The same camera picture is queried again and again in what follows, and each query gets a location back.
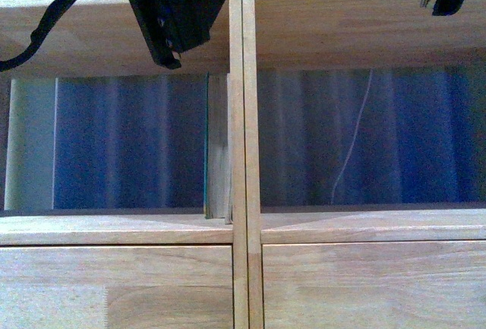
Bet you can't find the left wooden shelf cabinet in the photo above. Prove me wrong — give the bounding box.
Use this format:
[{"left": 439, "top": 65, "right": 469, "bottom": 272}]
[{"left": 1, "top": 0, "right": 248, "bottom": 328}]

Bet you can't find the wooden shelf cabinet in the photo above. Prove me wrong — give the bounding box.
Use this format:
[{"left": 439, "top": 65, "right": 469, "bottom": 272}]
[
  {"left": 236, "top": 0, "right": 485, "bottom": 328},
  {"left": 1, "top": 0, "right": 248, "bottom": 328}
]

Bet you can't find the right wooden shelf cabinet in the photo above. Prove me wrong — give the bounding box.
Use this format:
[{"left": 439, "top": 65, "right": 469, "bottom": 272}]
[{"left": 236, "top": 0, "right": 485, "bottom": 328}]

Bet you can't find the grey curtain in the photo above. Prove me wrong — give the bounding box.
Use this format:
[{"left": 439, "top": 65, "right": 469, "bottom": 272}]
[{"left": 53, "top": 66, "right": 485, "bottom": 210}]

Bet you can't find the teal book standing upright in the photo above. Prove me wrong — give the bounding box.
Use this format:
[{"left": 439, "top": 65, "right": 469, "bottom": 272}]
[{"left": 204, "top": 74, "right": 232, "bottom": 224}]

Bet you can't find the upper wooden drawer front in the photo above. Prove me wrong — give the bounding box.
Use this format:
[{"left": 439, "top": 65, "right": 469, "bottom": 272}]
[{"left": 1, "top": 245, "right": 234, "bottom": 328}]

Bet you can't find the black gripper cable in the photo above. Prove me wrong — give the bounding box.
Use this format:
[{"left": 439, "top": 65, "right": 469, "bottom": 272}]
[{"left": 0, "top": 0, "right": 83, "bottom": 71}]

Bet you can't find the white hanging cable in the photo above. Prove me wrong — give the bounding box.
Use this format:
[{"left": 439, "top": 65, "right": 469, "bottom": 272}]
[{"left": 330, "top": 69, "right": 373, "bottom": 205}]

